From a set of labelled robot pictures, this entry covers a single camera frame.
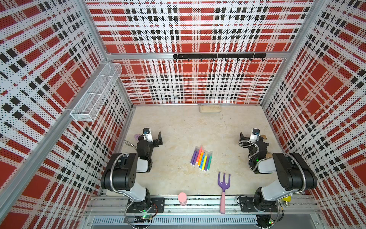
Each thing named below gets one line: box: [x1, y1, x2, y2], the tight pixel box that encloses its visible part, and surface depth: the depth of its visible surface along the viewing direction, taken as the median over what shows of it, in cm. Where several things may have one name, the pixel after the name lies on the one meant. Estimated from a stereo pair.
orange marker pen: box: [197, 148, 205, 167], surface depth 92 cm
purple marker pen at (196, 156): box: [192, 146, 200, 167], surface depth 93 cm
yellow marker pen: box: [201, 153, 208, 172], surface depth 90 cm
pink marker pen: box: [195, 144, 204, 164], surface depth 93 cm
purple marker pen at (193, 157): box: [190, 148, 197, 166], surface depth 93 cm
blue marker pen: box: [199, 151, 206, 170], surface depth 90 cm
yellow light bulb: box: [282, 195, 292, 207], surface depth 75 cm
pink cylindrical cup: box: [178, 192, 188, 207], surface depth 70 cm
